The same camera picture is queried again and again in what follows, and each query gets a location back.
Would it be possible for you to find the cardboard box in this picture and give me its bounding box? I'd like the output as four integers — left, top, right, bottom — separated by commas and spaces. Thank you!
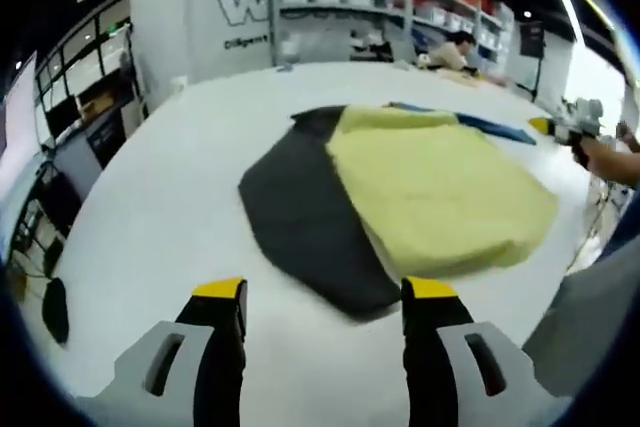
79, 91, 107, 117

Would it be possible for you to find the person's grey clothing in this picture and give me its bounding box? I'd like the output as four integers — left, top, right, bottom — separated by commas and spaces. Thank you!
521, 240, 640, 401

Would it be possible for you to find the black screen on stand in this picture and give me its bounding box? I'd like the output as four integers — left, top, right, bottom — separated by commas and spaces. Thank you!
518, 20, 547, 98

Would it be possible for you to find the black oval object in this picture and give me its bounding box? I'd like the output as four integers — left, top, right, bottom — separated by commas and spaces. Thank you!
41, 276, 71, 347

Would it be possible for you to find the white display board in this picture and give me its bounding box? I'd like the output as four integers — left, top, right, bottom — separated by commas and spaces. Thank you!
0, 52, 38, 184

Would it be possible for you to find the operator person in blue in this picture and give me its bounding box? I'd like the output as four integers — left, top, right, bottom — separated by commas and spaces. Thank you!
598, 174, 640, 261

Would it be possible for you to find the yellow blue grey garment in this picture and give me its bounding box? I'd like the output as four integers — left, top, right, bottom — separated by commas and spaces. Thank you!
237, 100, 560, 326

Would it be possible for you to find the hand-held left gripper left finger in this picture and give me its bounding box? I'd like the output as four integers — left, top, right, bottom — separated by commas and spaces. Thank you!
77, 275, 249, 427

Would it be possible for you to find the grey metal shelving unit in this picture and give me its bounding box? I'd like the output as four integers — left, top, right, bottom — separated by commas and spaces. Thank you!
267, 0, 514, 66

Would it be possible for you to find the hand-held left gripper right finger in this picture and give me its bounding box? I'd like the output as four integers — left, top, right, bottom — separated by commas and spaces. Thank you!
399, 275, 542, 427

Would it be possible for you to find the person's right hand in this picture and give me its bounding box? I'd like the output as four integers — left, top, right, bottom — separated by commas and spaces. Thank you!
571, 134, 609, 169

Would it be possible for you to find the black computer monitor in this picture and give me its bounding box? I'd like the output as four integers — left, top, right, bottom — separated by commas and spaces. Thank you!
44, 94, 82, 138

